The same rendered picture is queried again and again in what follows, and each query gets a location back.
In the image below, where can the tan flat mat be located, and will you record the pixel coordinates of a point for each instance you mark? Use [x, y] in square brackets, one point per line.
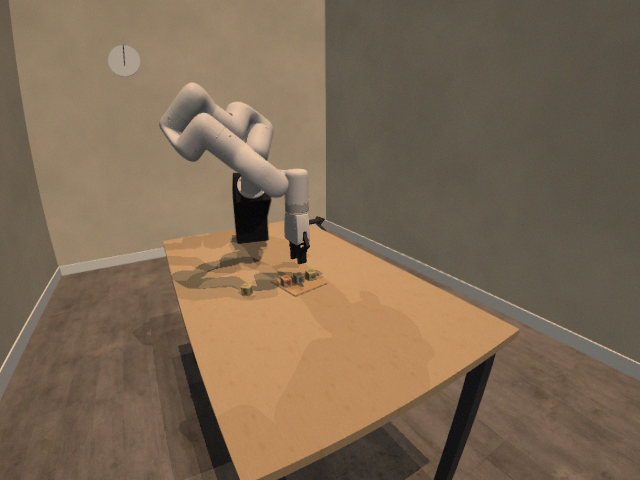
[298, 289]

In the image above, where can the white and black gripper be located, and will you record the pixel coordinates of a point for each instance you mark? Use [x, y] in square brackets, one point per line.
[296, 228]

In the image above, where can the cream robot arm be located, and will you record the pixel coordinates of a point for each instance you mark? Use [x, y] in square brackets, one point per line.
[204, 132]

